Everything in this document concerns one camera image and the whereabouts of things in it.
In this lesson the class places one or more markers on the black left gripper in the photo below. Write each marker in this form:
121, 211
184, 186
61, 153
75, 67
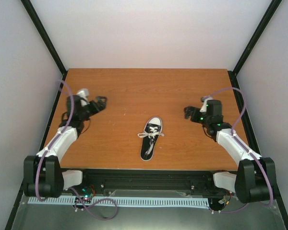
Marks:
102, 106

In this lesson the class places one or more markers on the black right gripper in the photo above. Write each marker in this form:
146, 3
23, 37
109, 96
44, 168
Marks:
190, 109

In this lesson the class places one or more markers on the black white canvas sneaker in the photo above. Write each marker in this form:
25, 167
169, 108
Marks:
154, 121

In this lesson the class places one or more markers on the white shoelace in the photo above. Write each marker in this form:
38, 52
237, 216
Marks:
153, 132

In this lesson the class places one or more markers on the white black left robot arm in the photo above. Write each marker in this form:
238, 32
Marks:
60, 143

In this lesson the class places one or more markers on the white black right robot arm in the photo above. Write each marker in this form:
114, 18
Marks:
240, 148

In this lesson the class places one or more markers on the circuit board with green led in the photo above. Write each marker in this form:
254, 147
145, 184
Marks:
87, 193

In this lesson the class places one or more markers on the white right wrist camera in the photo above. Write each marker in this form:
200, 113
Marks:
204, 101

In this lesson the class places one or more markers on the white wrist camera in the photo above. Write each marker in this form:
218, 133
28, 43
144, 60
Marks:
83, 94
204, 101

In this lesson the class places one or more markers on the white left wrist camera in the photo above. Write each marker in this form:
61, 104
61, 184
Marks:
83, 94

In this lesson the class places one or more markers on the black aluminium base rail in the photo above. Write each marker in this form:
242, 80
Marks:
194, 182

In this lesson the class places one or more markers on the black left frame post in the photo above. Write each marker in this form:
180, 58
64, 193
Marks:
44, 35

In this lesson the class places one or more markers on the black frame post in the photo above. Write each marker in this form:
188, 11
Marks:
270, 11
44, 35

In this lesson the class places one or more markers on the light blue slotted cable duct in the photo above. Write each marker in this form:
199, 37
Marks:
130, 201

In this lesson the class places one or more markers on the black right frame post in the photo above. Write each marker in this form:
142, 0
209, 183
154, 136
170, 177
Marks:
270, 11

